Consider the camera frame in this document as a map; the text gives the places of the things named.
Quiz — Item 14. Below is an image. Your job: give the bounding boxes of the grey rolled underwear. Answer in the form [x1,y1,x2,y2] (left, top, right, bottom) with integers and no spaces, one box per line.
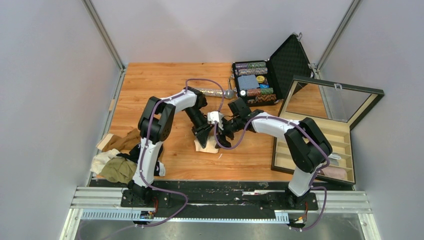
[328,153,342,162]

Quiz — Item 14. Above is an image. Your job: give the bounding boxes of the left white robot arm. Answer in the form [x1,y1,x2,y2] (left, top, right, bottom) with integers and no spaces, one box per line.
[128,87,212,207]

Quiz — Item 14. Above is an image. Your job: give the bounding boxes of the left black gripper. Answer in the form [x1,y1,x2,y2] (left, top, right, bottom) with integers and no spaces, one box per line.
[185,107,215,149]

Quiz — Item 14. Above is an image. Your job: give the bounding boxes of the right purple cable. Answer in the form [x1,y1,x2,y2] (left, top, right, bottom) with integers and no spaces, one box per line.
[213,115,332,232]

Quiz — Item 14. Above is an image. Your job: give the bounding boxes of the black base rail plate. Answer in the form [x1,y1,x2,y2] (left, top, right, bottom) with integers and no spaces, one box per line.
[90,179,319,219]

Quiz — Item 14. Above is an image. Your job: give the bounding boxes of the black poker chip case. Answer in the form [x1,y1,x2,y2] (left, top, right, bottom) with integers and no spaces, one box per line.
[231,32,315,107]

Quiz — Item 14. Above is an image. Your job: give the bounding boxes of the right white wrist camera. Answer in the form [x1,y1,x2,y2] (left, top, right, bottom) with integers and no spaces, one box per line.
[206,111,224,126]

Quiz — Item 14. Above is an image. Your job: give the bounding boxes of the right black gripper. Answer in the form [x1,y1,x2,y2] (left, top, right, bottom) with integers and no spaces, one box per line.
[213,116,242,149]

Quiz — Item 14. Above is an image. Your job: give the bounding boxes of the black Junhao underwear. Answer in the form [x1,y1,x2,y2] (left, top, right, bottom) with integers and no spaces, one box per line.
[116,143,166,180]

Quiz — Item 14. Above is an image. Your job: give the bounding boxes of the wooden compartment display box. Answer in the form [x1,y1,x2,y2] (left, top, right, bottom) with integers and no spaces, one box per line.
[278,76,385,186]

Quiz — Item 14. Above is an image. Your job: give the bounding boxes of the rhinestone silver microphone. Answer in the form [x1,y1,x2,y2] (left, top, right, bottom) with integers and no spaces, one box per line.
[197,88,235,99]

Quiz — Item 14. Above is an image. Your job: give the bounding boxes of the cream boxer underwear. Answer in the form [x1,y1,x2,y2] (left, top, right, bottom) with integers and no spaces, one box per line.
[194,135,219,154]

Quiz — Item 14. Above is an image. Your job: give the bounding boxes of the pink rolled underwear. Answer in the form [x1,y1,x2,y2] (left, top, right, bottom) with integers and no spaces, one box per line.
[322,166,349,181]

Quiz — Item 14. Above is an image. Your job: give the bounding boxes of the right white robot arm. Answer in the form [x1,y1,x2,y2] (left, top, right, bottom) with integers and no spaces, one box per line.
[207,98,333,209]

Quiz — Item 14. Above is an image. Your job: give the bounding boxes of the white cloth in pile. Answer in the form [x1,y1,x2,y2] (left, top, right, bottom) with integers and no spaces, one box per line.
[90,149,120,175]

